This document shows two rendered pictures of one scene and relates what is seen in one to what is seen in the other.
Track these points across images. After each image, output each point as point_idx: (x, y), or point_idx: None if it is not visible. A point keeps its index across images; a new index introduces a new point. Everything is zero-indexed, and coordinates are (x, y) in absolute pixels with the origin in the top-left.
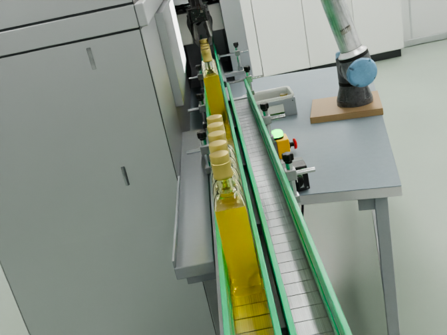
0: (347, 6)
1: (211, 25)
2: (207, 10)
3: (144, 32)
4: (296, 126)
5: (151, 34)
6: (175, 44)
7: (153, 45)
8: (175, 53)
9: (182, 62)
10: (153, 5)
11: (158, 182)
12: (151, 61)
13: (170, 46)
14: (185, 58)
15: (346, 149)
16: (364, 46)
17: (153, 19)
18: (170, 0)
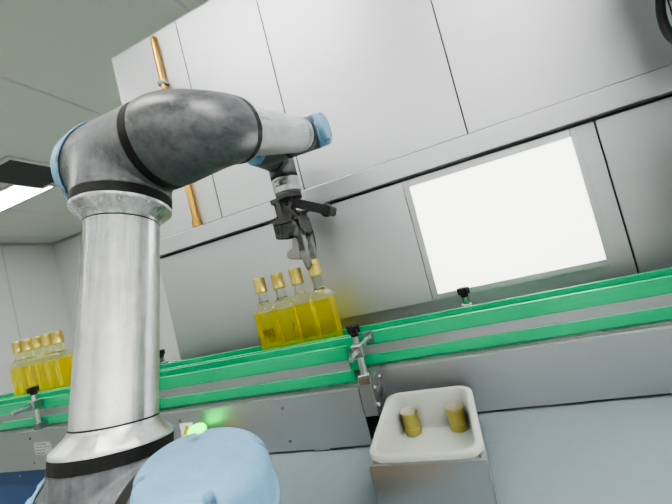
0: (78, 284)
1: (300, 244)
2: (298, 223)
3: (170, 260)
4: (296, 501)
5: (212, 256)
6: (355, 253)
7: (209, 266)
8: (331, 267)
9: (456, 275)
10: (215, 230)
11: None
12: (173, 281)
13: (271, 264)
14: (593, 260)
15: None
16: (58, 449)
17: (253, 236)
18: (473, 165)
